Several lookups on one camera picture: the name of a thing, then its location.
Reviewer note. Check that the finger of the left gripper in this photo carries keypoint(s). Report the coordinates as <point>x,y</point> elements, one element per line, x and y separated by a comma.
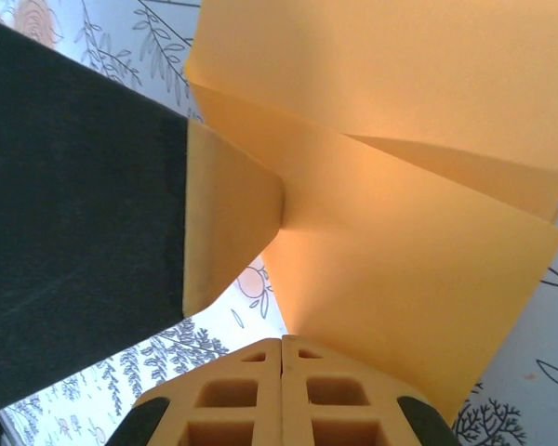
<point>97,209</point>

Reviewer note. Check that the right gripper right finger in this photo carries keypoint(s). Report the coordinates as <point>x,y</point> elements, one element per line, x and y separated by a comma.
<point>293,395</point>

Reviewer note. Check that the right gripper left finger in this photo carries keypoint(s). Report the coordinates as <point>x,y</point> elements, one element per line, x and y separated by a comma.
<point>269,395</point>

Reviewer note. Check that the orange square paper sheet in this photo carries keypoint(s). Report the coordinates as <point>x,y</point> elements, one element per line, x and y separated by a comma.
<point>400,93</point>

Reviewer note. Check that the floral print tablecloth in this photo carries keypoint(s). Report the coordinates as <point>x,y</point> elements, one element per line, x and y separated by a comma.
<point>176,358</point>

